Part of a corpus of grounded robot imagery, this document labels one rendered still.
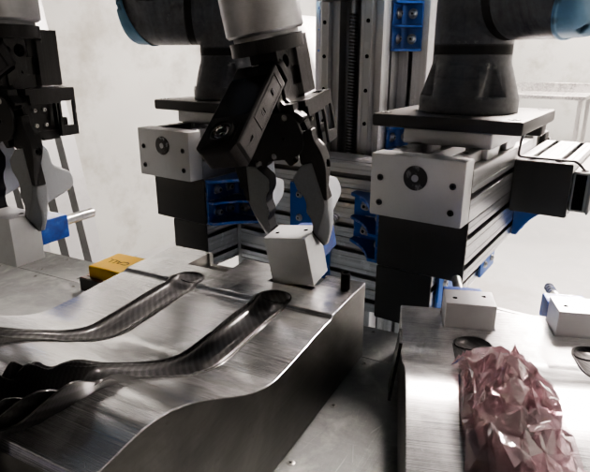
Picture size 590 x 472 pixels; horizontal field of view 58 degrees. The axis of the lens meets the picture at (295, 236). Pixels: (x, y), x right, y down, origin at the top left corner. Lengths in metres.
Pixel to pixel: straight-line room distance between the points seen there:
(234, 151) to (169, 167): 0.58
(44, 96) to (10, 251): 0.17
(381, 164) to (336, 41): 0.38
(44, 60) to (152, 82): 2.64
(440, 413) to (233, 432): 0.14
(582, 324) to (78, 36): 2.73
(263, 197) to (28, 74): 0.28
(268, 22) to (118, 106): 2.65
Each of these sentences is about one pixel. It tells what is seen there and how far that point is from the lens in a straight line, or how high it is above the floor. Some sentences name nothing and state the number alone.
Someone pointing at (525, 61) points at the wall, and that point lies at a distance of 7.49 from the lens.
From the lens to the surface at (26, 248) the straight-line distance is 0.65.
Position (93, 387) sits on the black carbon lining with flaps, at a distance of 0.34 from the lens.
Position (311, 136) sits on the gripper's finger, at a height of 1.05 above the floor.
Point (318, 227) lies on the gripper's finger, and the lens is 0.55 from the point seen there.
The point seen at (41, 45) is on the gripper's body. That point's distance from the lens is 0.67.
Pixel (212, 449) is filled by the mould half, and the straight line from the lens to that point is 0.38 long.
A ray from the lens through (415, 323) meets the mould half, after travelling 0.58.
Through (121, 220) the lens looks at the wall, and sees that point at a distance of 3.22.
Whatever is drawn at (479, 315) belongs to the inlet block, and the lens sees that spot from 0.58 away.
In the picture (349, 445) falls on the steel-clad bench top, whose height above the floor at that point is 0.80.
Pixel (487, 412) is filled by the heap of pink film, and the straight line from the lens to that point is 0.37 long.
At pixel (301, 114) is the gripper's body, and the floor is 1.07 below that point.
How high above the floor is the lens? 1.12
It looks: 18 degrees down
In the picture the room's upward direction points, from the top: straight up
